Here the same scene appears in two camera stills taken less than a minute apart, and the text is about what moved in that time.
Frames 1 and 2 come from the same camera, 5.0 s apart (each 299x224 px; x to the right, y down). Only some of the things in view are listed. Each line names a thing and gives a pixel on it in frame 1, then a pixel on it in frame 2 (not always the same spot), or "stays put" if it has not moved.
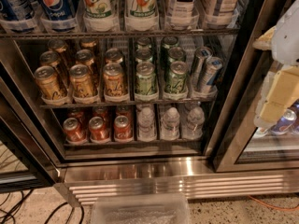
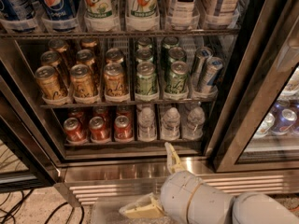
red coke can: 126,111 stays put
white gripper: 287,44 → 176,195
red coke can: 74,130 stays put
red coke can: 122,129 stays put
